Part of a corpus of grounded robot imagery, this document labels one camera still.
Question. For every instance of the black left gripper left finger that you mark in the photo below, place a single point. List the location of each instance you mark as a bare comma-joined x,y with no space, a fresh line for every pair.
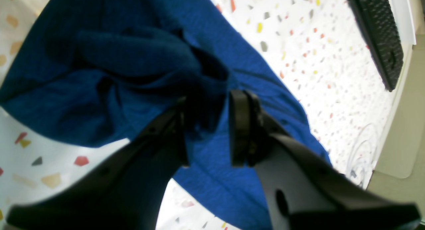
124,192

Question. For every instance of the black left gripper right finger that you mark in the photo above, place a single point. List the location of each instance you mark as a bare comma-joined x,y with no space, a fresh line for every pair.
302,191

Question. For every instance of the dark blue t-shirt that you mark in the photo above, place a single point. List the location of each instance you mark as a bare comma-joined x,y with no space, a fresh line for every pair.
92,72

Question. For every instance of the terrazzo patterned table cloth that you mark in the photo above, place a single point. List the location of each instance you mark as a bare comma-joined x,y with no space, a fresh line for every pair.
314,49

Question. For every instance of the black computer keyboard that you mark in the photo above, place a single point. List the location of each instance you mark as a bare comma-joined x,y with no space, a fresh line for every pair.
377,25

